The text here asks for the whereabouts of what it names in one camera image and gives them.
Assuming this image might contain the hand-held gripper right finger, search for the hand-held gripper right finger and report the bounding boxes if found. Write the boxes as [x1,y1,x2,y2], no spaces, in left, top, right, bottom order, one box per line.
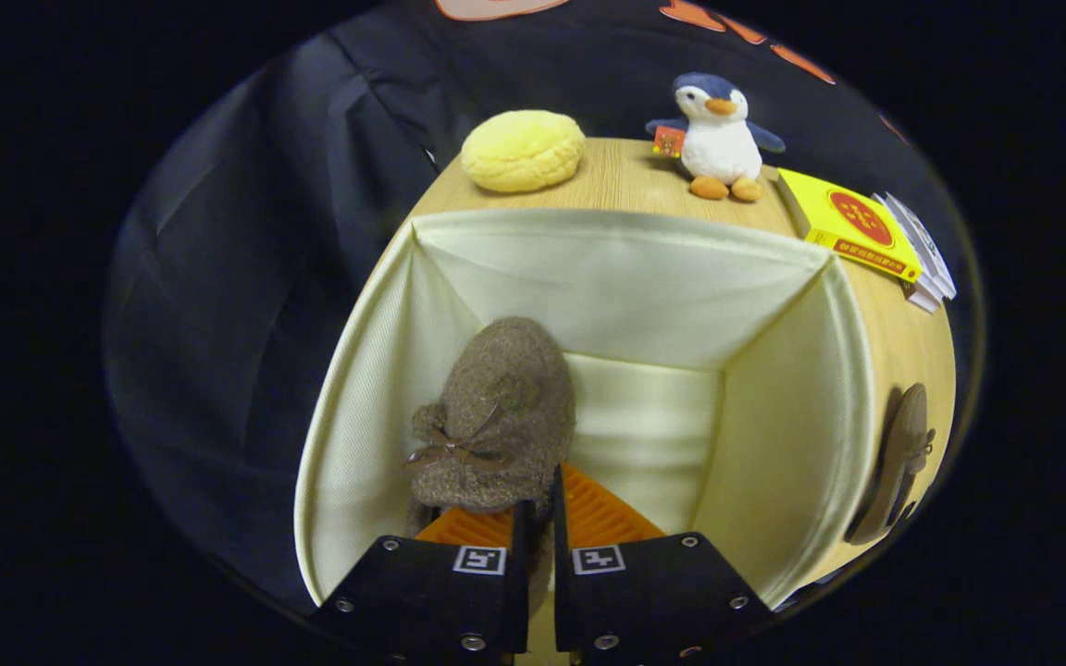
[550,462,776,666]

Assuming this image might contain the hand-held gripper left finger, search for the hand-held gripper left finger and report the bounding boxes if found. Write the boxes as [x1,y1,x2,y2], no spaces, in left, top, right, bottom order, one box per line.
[309,499,536,666]

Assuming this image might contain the brown felt shoe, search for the brown felt shoe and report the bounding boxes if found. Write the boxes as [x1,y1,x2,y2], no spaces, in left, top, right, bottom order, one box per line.
[845,382,936,546]
[403,316,578,556]

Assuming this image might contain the cream fabric storage box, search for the cream fabric storage box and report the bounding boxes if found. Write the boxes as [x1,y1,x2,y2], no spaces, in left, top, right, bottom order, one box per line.
[294,207,878,610]

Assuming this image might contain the black backdrop cloth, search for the black backdrop cloth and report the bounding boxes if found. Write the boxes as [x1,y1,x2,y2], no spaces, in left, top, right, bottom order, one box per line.
[103,0,969,611]

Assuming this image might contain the yellow bread plush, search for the yellow bread plush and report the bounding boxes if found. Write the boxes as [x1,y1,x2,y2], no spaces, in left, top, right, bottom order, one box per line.
[461,109,588,193]

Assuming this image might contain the yellow book with red circle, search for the yellow book with red circle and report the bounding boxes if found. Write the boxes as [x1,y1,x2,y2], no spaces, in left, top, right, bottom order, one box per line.
[776,168,924,283]

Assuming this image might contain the blue and white penguin plush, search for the blue and white penguin plush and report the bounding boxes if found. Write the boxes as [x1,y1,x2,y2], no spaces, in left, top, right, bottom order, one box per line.
[646,72,787,203]

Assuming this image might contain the white illustrated book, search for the white illustrated book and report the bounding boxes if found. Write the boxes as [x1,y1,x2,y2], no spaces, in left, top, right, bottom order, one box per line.
[880,191,958,299]

